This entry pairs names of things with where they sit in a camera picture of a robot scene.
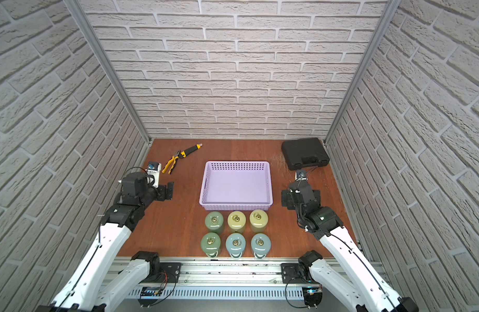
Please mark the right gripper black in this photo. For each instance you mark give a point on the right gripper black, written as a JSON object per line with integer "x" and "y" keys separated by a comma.
{"x": 285, "y": 198}

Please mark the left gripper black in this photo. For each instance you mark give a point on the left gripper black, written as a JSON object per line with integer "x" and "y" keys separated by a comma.
{"x": 168, "y": 191}

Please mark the yellow-green canister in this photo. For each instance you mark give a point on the yellow-green canister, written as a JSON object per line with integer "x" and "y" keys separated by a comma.
{"x": 258, "y": 221}
{"x": 237, "y": 222}

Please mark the dark green canister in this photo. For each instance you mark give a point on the dark green canister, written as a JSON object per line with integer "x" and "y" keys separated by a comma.
{"x": 214, "y": 222}
{"x": 211, "y": 244}

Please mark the lilac perforated plastic basket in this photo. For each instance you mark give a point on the lilac perforated plastic basket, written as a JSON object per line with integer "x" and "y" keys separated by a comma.
{"x": 236, "y": 186}

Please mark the blue-grey canister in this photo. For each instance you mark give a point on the blue-grey canister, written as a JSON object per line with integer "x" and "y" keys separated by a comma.
{"x": 236, "y": 245}
{"x": 261, "y": 245}

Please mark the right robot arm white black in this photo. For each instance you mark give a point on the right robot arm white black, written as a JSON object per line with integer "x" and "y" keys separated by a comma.
{"x": 362, "y": 288}

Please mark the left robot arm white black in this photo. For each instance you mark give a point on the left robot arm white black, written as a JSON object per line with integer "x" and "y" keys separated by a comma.
{"x": 84, "y": 291}

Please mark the yellow black pliers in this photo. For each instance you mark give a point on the yellow black pliers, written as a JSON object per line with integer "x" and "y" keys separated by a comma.
{"x": 171, "y": 163}

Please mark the yellow black utility knife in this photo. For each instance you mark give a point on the yellow black utility knife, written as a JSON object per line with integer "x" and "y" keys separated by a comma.
{"x": 185, "y": 153}

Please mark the black plastic tool case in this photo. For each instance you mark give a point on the black plastic tool case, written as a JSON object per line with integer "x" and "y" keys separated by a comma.
{"x": 303, "y": 153}

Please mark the right controller board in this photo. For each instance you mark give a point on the right controller board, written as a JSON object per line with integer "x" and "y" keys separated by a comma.
{"x": 312, "y": 297}

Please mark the controller board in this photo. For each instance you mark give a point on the controller board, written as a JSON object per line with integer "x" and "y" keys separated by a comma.
{"x": 150, "y": 296}
{"x": 312, "y": 297}

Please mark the left controller board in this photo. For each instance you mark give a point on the left controller board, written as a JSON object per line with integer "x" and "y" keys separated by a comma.
{"x": 150, "y": 296}

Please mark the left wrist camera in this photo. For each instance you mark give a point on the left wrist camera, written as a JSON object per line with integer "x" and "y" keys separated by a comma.
{"x": 153, "y": 170}

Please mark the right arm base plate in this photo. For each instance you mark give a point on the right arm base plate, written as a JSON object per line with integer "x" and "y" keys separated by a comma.
{"x": 295, "y": 273}

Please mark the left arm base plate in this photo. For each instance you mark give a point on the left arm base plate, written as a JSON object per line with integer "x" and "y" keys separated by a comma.
{"x": 164, "y": 272}

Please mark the aluminium front rail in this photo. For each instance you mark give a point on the aluminium front rail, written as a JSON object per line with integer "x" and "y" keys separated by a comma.
{"x": 231, "y": 271}

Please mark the left aluminium corner post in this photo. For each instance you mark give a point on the left aluminium corner post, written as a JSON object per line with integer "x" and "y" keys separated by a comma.
{"x": 89, "y": 34}

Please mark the aluminium corner post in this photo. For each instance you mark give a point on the aluminium corner post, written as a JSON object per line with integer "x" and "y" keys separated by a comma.
{"x": 89, "y": 34}
{"x": 382, "y": 26}

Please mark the right aluminium corner post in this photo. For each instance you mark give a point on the right aluminium corner post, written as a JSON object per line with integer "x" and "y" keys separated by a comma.
{"x": 382, "y": 26}

